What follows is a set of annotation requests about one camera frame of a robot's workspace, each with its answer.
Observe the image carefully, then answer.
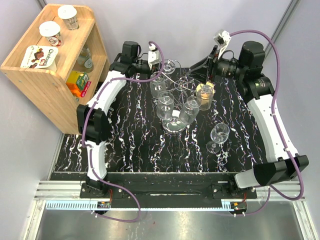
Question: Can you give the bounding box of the frosted short goblet front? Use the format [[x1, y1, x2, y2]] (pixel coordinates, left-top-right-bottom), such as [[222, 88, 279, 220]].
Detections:
[[179, 96, 201, 125]]

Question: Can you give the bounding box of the clear patterned short goblet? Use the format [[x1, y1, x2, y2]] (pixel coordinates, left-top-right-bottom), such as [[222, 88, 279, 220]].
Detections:
[[156, 92, 174, 120]]

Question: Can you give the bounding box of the clear smooth wine glass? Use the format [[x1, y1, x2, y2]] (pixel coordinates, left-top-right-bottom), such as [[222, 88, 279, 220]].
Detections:
[[149, 59, 176, 99]]

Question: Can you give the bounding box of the white lidded yogurt cup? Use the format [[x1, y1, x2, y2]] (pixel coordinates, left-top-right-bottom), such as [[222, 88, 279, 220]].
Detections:
[[39, 21, 63, 47]]

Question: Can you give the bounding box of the clear cup white lid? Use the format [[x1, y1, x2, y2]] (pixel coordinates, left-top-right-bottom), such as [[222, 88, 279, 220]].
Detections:
[[57, 5, 79, 30]]

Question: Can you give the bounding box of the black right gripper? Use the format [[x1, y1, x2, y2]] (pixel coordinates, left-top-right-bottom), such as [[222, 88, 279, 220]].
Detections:
[[186, 45, 246, 85]]

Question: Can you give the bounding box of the glass bottle on shelf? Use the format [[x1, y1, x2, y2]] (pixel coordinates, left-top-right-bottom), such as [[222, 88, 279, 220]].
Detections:
[[76, 44, 94, 73]]

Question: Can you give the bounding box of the chrome wine glass rack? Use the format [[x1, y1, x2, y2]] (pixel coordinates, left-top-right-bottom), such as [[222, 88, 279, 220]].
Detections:
[[158, 60, 196, 134]]

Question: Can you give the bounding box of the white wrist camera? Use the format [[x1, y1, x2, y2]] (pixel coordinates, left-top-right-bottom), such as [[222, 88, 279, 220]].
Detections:
[[147, 43, 160, 69], [213, 29, 232, 59]]

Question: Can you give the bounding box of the Chobani yogurt cup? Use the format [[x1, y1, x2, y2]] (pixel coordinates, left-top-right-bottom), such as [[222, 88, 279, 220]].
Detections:
[[20, 45, 59, 72]]

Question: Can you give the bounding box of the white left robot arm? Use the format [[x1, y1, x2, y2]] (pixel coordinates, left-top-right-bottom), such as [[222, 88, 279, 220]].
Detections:
[[76, 41, 160, 198]]

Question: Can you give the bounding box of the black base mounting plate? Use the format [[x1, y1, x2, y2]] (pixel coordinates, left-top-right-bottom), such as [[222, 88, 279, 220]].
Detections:
[[80, 172, 257, 210]]

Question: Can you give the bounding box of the wooden shelf unit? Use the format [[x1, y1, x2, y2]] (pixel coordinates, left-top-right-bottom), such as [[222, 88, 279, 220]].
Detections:
[[0, 4, 110, 135]]

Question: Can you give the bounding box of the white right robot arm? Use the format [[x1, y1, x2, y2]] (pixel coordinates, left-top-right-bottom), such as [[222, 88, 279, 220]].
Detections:
[[190, 41, 309, 198]]

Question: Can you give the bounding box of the orange juice carton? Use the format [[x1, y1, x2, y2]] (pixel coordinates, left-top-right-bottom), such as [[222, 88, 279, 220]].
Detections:
[[66, 70, 89, 98]]

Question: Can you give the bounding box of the patterned glass goblet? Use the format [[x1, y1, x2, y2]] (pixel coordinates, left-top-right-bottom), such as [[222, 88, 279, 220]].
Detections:
[[196, 84, 214, 111]]

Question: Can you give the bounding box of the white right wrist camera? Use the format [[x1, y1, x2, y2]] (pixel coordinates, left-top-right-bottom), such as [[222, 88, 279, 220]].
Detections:
[[213, 29, 232, 59]]

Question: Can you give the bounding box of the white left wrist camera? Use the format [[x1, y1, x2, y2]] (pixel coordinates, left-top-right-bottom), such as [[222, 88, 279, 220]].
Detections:
[[147, 43, 160, 69]]

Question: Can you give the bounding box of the red packaged item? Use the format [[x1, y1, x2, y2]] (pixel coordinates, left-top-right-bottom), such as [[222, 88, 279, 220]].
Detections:
[[80, 81, 92, 98]]

